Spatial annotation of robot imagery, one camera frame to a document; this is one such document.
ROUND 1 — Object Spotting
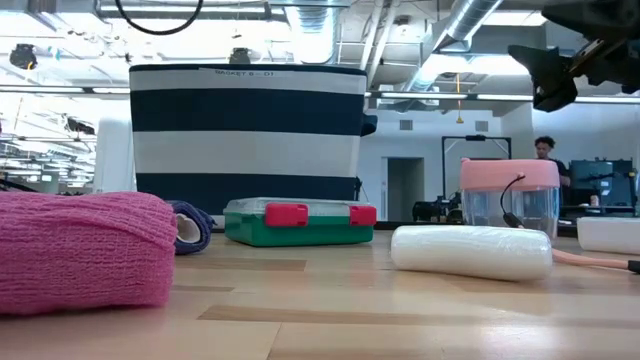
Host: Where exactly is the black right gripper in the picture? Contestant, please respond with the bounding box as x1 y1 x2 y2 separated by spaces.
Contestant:
507 0 640 113

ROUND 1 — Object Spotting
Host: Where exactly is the blue white weekly pill organizer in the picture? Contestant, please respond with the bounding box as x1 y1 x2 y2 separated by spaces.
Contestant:
575 215 640 257

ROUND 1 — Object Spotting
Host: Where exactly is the white gauze roll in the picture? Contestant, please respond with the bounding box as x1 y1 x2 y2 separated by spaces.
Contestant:
389 224 554 283

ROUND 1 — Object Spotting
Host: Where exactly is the blue bandage roll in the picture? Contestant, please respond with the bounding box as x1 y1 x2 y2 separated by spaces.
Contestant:
167 199 218 257

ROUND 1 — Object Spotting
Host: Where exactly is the pink bandage roll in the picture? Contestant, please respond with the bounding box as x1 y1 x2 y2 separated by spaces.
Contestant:
0 190 179 317

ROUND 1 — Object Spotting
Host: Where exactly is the navy white striped fabric basket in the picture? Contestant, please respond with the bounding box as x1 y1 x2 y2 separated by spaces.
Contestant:
128 63 379 217

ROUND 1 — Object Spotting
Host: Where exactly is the person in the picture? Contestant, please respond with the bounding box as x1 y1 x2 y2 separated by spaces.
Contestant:
533 135 573 189

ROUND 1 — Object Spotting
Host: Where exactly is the yellow hanging pendant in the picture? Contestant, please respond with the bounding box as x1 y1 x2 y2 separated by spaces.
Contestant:
454 73 465 126

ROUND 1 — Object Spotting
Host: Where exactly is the dark computer monitor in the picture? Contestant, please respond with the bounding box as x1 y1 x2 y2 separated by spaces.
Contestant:
569 158 638 208

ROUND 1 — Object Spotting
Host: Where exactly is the pink round lid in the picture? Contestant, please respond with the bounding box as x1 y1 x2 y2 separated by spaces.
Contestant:
459 157 562 240

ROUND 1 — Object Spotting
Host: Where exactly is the black background robot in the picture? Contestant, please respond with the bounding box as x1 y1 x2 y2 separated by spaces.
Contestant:
411 192 464 224

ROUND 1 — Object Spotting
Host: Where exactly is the green first aid box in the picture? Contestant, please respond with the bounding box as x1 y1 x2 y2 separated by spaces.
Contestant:
222 196 378 248

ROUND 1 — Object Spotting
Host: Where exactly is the black metal stand frame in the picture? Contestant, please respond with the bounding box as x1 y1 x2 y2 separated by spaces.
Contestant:
440 134 513 201

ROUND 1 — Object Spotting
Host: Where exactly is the pink lanyard strap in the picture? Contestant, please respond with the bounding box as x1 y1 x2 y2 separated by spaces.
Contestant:
500 172 640 275

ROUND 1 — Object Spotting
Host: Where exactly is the black aluminium table frame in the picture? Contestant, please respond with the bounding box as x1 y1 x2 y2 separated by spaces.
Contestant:
372 219 581 238

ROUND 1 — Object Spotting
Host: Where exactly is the black looping cable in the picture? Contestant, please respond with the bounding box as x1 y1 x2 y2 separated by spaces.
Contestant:
114 0 205 37

